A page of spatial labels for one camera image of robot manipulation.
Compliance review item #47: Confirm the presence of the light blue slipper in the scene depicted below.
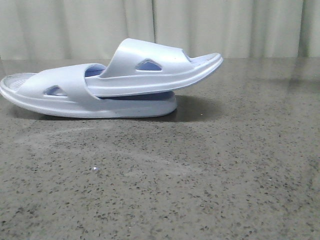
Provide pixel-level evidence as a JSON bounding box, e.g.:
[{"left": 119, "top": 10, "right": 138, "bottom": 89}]
[
  {"left": 85, "top": 38, "right": 223, "bottom": 97},
  {"left": 0, "top": 63, "right": 177, "bottom": 119}
]

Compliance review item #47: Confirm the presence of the pale green curtain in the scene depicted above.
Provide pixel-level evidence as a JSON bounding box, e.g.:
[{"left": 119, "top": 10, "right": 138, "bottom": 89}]
[{"left": 0, "top": 0, "right": 320, "bottom": 60}]

